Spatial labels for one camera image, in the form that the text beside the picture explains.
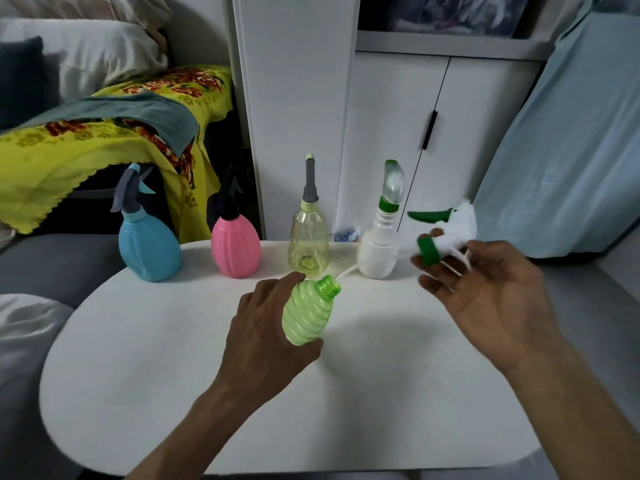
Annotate grey-blue towel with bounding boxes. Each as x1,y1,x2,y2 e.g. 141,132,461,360
15,91,200,158

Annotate white pillow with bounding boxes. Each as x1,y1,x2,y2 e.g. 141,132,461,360
0,17,169,103

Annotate person's left hand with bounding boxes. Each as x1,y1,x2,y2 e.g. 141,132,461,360
212,272,325,411

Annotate blue plastic bottle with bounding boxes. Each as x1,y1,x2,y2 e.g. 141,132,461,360
117,209,183,283

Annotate grey mattress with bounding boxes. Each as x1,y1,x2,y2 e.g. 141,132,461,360
0,233,129,311

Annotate faded floral pillow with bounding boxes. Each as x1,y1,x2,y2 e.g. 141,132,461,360
0,0,173,31

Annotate black wardrobe handle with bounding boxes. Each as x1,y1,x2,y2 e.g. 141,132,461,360
421,110,439,151

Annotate white green sprayer head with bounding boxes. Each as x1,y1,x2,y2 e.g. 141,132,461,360
335,199,479,283

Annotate bright green clear bottle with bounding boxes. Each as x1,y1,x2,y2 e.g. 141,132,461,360
281,274,343,347

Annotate light blue cloth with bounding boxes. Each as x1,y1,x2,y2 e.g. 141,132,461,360
472,0,640,259

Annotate person's right hand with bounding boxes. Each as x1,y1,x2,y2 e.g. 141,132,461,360
411,228,561,378

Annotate dark blue cushion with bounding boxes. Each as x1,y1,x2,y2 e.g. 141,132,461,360
0,36,61,131

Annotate white plastic bottle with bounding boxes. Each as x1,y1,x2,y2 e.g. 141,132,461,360
356,209,400,279

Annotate black speaker box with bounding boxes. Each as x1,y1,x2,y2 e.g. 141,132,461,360
239,147,259,195

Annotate pink plastic bottle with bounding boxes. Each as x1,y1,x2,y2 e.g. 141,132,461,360
210,214,263,279

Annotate grey blue sprayer head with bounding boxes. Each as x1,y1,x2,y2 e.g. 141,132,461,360
110,163,156,214

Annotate plastic-wrapped patterned quilt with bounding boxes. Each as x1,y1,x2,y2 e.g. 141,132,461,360
359,0,531,39

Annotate yellow-green clear bottle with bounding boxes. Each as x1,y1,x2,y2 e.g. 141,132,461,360
287,207,331,278

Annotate grey patterned bedsheet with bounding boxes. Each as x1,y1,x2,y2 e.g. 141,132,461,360
0,222,76,480

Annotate clear green sprayer head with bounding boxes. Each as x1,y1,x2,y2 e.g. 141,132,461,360
378,159,406,214

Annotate black sprayer head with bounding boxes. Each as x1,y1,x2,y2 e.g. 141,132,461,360
215,164,246,221

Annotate yellow floral blanket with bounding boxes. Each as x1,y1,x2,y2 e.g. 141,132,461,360
0,64,235,244

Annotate black bedside cabinet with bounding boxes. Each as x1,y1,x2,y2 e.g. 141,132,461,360
35,162,173,235

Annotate white wardrobe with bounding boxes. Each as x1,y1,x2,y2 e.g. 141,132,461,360
231,0,556,243

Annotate grey light-green sprayer head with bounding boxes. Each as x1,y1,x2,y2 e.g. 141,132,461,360
299,153,321,211

